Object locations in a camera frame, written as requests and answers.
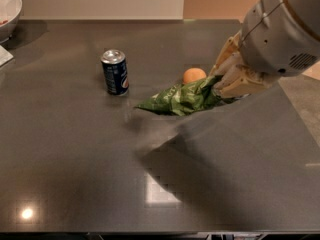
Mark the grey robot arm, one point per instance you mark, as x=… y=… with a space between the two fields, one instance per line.
x=278 y=38

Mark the green jalapeno chip bag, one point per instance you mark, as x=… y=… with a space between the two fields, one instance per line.
x=186 y=99

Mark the white bowl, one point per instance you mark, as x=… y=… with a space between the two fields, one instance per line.
x=10 y=11

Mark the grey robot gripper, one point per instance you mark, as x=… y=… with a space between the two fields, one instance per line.
x=278 y=39

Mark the blue soda can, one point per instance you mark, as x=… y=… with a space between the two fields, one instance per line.
x=115 y=71

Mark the white paper sheet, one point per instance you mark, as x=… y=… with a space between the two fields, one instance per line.
x=5 y=56

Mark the orange fruit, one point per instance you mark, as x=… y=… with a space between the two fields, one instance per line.
x=193 y=74

